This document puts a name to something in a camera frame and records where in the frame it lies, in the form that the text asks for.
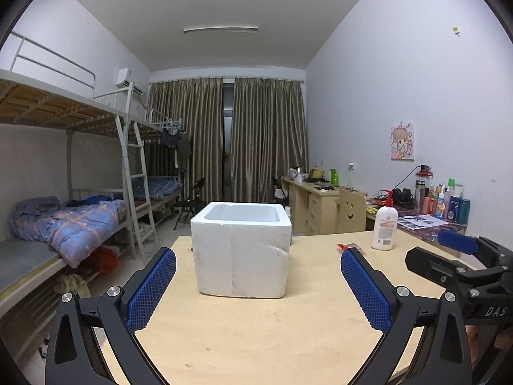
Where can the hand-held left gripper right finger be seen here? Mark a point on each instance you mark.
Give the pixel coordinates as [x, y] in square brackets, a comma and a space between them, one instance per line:
[366, 288]

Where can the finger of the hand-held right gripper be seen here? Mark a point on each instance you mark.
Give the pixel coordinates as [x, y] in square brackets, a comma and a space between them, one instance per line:
[457, 242]
[433, 262]

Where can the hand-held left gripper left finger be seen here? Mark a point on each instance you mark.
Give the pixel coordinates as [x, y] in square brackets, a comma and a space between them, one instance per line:
[152, 288]

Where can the white foam box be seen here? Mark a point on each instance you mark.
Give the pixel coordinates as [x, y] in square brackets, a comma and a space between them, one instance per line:
[240, 256]

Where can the person's right hand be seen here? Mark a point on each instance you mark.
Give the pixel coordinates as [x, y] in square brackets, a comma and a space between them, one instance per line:
[475, 345]

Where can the desk with patterned cover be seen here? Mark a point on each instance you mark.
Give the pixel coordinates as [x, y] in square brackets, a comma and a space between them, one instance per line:
[425, 230]

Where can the row of toiletry bottles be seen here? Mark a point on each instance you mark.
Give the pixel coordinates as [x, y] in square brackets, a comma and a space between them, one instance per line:
[453, 206]

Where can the printed paper sheet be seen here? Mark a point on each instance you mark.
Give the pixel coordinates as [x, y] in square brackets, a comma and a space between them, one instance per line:
[423, 221]

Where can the red snack packet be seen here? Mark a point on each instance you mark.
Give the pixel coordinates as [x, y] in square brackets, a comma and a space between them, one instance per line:
[352, 246]

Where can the red bag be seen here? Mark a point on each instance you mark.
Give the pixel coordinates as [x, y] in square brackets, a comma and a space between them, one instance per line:
[105, 260]

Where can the white lotion pump bottle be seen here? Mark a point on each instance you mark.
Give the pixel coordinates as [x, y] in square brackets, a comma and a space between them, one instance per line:
[384, 228]

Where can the red lid water bottle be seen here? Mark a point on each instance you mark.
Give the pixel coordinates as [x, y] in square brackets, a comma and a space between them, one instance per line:
[423, 188]

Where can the wooden smiley chair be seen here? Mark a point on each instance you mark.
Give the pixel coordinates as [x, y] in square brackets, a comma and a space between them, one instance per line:
[350, 212]

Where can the khaki cloth bundle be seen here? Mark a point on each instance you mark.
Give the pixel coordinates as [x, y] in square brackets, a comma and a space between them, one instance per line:
[72, 285]

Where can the black folding chair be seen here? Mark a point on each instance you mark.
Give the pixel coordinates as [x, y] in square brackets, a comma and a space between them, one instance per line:
[190, 204]

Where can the blue orange quilt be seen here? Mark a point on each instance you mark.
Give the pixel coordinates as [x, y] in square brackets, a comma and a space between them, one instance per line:
[80, 224]

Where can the wooden desk with drawers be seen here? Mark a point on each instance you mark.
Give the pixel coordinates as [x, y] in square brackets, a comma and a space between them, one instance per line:
[312, 208]

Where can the blue plaid bedding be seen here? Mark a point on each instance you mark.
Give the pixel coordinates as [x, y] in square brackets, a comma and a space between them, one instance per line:
[158, 187]

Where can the blue garment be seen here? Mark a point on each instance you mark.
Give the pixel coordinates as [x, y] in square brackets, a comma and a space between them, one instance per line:
[90, 200]

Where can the clear spray bottle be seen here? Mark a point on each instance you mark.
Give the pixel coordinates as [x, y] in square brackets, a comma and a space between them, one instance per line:
[289, 211]

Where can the green plastic holder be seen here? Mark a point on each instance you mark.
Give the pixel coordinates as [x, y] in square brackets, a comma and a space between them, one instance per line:
[333, 177]

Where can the yellow black box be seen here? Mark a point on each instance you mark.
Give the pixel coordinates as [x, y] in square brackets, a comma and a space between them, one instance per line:
[316, 174]

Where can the dark hanging clothes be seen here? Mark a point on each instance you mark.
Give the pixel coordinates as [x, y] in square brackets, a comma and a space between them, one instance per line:
[178, 148]

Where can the brown curtain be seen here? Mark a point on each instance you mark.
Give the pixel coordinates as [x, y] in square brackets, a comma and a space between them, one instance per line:
[268, 140]
[184, 140]

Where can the white air conditioner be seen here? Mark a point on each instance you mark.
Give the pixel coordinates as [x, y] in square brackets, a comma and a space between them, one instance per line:
[126, 78]

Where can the white metal bunk bed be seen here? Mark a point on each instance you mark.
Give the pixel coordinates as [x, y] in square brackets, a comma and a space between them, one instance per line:
[40, 104]

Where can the ceiling tube light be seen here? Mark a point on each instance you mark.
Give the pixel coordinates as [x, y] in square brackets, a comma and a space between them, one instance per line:
[220, 30]

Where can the pink cartoon wall poster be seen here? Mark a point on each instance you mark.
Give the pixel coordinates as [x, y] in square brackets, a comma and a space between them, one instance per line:
[402, 141]

